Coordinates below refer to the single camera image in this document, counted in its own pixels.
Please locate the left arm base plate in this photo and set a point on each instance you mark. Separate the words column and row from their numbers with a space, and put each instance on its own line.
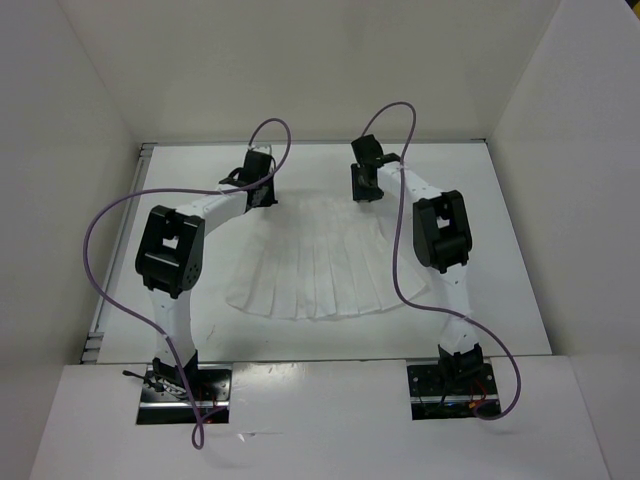
column 162, row 404

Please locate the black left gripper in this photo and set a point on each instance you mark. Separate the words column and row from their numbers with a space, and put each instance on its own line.
column 269, row 199

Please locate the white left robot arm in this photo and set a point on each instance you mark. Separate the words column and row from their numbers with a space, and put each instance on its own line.
column 170, row 260

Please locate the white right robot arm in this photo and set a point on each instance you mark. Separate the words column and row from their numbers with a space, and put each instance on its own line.
column 441, row 242

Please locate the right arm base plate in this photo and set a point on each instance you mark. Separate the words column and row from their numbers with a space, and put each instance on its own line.
column 431, row 399

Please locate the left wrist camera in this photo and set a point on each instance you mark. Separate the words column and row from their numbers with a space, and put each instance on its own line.
column 262, row 148

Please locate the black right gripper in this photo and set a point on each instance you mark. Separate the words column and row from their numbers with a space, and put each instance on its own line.
column 358, row 192

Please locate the white pleated skirt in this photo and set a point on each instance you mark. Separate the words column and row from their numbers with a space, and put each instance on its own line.
column 317, row 257

